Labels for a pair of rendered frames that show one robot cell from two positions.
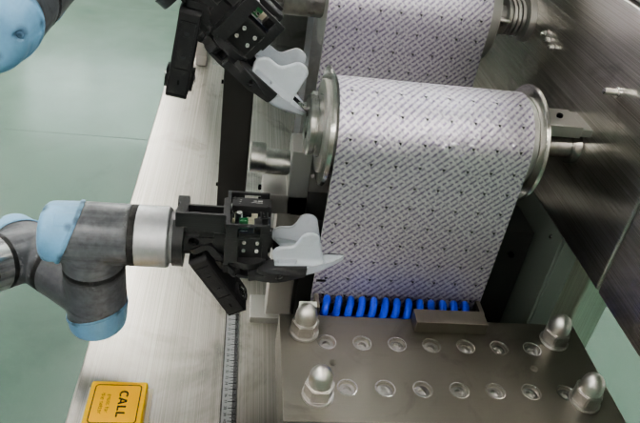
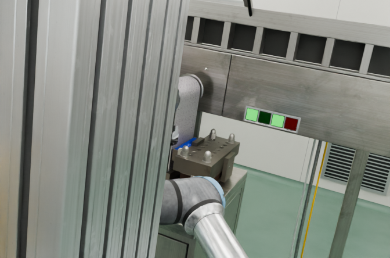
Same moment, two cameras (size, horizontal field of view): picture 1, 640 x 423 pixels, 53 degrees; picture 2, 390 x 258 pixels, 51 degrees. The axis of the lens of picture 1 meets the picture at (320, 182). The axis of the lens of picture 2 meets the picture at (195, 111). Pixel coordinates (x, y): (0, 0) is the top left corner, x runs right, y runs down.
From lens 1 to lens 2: 1.35 m
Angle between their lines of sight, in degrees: 57
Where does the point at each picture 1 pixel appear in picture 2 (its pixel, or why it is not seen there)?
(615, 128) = (209, 77)
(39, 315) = not seen: outside the picture
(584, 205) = (206, 99)
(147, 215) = not seen: hidden behind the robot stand
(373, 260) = (180, 132)
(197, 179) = not seen: hidden behind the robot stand
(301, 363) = (195, 159)
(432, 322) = (198, 142)
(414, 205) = (186, 110)
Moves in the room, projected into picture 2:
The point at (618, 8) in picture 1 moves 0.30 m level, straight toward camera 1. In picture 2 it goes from (195, 50) to (237, 61)
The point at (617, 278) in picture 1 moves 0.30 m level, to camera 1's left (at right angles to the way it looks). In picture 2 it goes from (227, 109) to (192, 118)
